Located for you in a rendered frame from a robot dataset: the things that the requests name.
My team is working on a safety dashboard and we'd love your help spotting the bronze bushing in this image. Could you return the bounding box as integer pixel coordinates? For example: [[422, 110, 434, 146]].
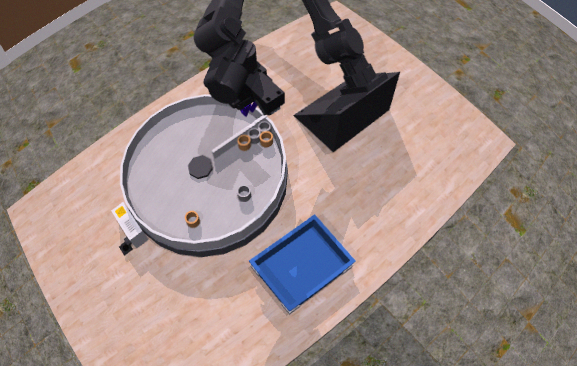
[[185, 211, 200, 228], [260, 131, 273, 148], [237, 135, 251, 151]]

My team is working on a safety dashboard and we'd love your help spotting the grey round turning table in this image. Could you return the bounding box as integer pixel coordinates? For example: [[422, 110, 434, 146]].
[[111, 95, 288, 257]]

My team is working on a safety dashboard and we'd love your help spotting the steel bushing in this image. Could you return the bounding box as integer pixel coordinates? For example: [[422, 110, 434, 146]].
[[258, 121, 271, 133], [237, 185, 251, 202], [248, 128, 261, 144]]

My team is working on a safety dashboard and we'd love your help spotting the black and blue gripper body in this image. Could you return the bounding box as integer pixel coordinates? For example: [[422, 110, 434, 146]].
[[229, 68, 273, 110]]

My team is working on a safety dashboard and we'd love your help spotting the blue open crate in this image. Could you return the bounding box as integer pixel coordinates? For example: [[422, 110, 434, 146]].
[[249, 214, 356, 315]]

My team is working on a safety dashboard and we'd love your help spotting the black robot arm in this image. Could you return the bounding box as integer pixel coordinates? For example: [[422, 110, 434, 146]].
[[194, 0, 388, 116]]

